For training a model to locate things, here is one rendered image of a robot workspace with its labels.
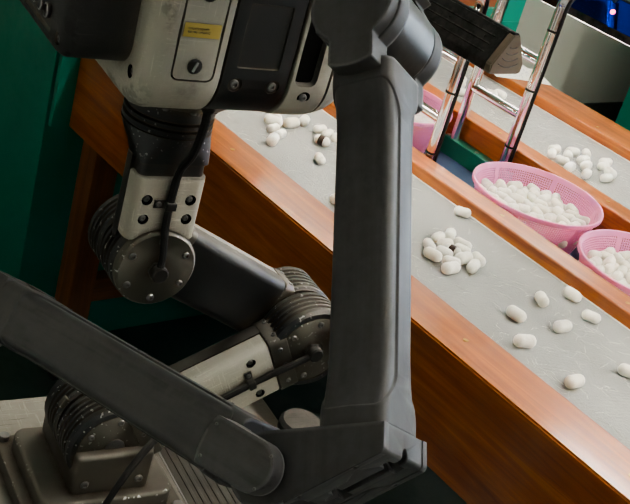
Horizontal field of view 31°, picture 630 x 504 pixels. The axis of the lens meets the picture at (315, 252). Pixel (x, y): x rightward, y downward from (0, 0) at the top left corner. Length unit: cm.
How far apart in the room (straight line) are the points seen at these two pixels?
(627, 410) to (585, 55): 361
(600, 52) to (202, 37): 423
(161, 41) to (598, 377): 92
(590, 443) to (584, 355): 28
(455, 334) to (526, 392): 15
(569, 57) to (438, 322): 352
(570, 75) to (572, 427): 372
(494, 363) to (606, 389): 20
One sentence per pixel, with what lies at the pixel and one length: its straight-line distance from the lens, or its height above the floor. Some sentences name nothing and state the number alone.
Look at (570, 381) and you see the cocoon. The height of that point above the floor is 76.
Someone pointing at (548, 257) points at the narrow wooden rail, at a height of 76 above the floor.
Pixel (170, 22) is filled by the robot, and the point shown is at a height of 122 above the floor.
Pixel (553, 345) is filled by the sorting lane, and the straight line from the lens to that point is 183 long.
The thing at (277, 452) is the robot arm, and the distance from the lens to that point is 85.
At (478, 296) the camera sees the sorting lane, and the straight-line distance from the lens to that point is 188.
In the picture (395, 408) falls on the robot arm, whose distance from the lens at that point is 85.
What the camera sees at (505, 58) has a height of 107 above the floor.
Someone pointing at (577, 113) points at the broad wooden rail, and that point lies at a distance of 289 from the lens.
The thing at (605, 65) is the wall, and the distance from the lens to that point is 539.
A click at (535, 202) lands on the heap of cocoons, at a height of 74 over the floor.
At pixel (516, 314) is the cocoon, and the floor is 75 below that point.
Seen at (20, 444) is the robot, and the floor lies 52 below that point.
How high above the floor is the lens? 157
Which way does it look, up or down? 27 degrees down
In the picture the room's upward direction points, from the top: 17 degrees clockwise
